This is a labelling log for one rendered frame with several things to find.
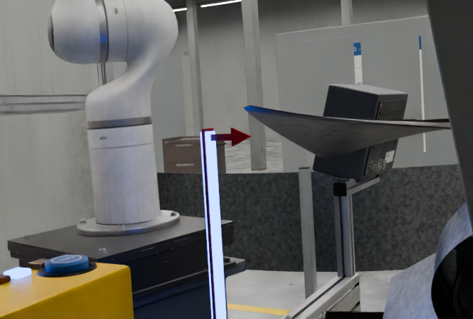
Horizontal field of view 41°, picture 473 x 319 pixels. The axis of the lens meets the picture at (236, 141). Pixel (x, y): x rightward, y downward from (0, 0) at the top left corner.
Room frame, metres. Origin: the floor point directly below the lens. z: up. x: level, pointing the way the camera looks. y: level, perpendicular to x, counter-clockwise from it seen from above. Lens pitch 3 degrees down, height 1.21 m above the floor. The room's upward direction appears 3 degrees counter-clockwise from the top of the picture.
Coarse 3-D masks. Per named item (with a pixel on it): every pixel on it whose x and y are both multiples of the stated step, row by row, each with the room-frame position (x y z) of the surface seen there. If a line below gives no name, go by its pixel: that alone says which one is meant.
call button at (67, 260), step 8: (64, 256) 0.60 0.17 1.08; (72, 256) 0.60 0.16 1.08; (80, 256) 0.59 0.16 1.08; (48, 264) 0.57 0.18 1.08; (56, 264) 0.57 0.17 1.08; (64, 264) 0.57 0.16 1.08; (72, 264) 0.57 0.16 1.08; (80, 264) 0.58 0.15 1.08; (88, 264) 0.59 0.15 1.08; (48, 272) 0.57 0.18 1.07; (56, 272) 0.57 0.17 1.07; (64, 272) 0.57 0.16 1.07
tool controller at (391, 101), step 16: (336, 96) 1.31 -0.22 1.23; (352, 96) 1.30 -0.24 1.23; (368, 96) 1.28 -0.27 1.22; (384, 96) 1.31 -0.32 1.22; (400, 96) 1.43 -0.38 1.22; (336, 112) 1.31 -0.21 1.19; (352, 112) 1.30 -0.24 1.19; (368, 112) 1.28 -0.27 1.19; (384, 112) 1.32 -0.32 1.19; (400, 112) 1.45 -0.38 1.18; (384, 144) 1.38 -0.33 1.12; (320, 160) 1.33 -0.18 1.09; (336, 160) 1.32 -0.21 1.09; (352, 160) 1.30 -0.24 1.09; (368, 160) 1.30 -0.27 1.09; (384, 160) 1.35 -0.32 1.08; (336, 176) 1.32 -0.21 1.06; (352, 176) 1.30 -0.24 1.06; (368, 176) 1.34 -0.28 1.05
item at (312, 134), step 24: (264, 120) 0.72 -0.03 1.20; (288, 120) 0.69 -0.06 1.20; (312, 120) 0.67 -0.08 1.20; (336, 120) 0.64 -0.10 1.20; (360, 120) 0.63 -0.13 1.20; (384, 120) 0.64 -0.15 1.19; (408, 120) 0.64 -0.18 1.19; (432, 120) 0.63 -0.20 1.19; (312, 144) 0.80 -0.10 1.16; (336, 144) 0.80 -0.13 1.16; (360, 144) 0.79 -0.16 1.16
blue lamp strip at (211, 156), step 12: (216, 156) 0.81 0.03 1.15; (216, 168) 0.80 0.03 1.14; (216, 180) 0.80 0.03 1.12; (216, 192) 0.80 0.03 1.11; (216, 204) 0.80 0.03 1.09; (216, 216) 0.80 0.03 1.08; (216, 228) 0.80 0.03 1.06; (216, 240) 0.80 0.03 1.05; (216, 252) 0.79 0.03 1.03; (216, 264) 0.79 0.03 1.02; (216, 276) 0.79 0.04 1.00; (216, 288) 0.79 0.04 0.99; (216, 300) 0.79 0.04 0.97; (216, 312) 0.79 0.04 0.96
